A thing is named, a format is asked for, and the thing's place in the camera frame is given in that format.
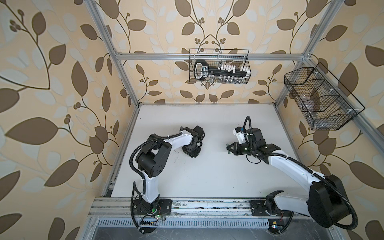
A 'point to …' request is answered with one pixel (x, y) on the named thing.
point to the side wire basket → (326, 104)
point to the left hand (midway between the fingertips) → (194, 153)
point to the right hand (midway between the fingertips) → (228, 149)
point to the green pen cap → (228, 151)
